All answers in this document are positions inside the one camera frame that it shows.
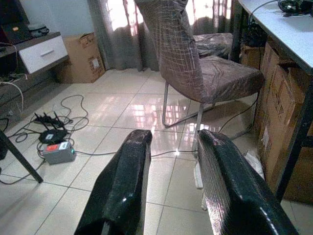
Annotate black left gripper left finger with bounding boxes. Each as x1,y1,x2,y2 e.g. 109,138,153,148
74,129,153,235

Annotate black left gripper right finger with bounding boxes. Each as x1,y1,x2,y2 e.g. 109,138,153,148
197,129,299,235

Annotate grey power box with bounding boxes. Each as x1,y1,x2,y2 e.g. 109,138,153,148
41,141,77,165

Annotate large cardboard box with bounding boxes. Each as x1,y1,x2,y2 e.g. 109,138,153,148
254,36,313,204

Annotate black wifi router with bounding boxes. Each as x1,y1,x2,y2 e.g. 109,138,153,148
33,112,73,144

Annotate black table leg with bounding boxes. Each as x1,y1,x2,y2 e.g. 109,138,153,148
0,129,44,184

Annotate small cardboard box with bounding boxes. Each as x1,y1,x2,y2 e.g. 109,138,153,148
56,32,106,84

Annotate brown fabric dining chair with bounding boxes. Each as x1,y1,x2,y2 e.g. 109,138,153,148
135,0,266,152

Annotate grey curtain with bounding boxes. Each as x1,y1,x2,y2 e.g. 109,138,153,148
88,0,233,72

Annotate dark wood tv cabinet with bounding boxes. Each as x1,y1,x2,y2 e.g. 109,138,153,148
0,31,70,116

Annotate white cabinet drawer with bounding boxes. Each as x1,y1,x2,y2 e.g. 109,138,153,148
19,36,69,74

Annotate white top work table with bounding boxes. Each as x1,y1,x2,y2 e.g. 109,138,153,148
231,0,313,202

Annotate black television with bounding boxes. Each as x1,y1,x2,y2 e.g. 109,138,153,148
0,0,30,25

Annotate grey floor cable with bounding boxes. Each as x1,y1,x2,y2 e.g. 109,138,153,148
74,93,259,157

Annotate black floor cable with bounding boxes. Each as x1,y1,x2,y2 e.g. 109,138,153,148
0,94,89,185

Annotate black cables on table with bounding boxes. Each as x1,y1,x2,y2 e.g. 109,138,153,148
277,0,313,17

